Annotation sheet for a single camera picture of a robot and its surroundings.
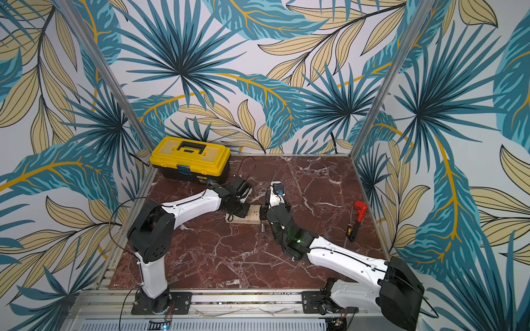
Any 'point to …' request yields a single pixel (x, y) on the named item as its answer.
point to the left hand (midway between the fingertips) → (242, 217)
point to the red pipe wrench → (361, 208)
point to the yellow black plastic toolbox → (192, 158)
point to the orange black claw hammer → (263, 225)
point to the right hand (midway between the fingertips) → (268, 196)
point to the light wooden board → (252, 218)
